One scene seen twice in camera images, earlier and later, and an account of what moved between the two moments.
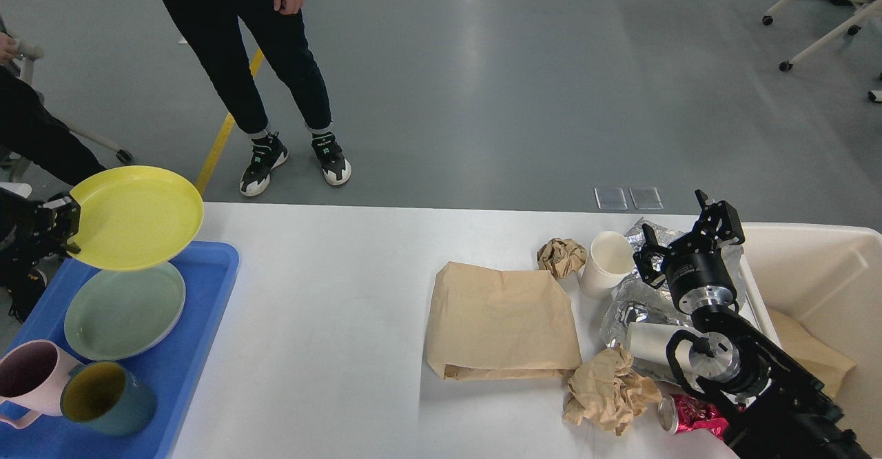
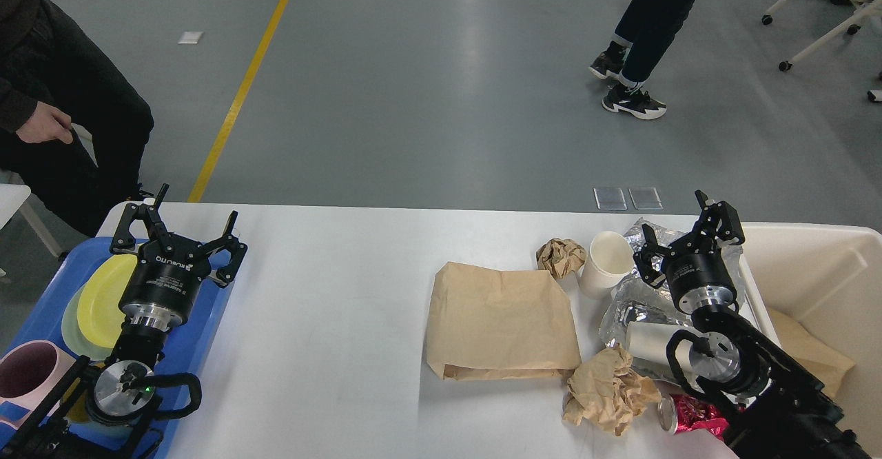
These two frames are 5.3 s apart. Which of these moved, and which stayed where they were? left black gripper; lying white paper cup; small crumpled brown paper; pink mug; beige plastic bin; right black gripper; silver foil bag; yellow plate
Moved: left black gripper; yellow plate
Stayed: small crumpled brown paper; beige plastic bin; right black gripper; pink mug; silver foil bag; lying white paper cup
